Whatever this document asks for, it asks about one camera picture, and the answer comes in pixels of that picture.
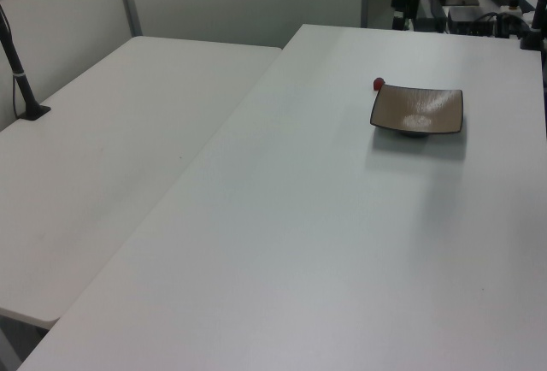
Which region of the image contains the black clamp camera pole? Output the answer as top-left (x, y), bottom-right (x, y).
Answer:
top-left (518, 0), bottom-right (547, 52)

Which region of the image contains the black power adapter box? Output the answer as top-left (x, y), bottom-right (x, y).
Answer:
top-left (416, 0), bottom-right (448, 32)

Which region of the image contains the thin black pole cable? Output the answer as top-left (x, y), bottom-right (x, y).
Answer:
top-left (10, 74), bottom-right (20, 121)

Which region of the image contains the black cable bundle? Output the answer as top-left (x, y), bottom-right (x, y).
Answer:
top-left (478, 10), bottom-right (533, 40)

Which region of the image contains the black electronics box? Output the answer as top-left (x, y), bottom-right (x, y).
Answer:
top-left (447, 6), bottom-right (497, 35)

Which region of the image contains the brown square ceramic plate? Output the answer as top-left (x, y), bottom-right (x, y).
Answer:
top-left (368, 83), bottom-right (465, 139)

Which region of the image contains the black camera pole with base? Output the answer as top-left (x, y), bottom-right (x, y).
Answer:
top-left (0, 3), bottom-right (51, 122)

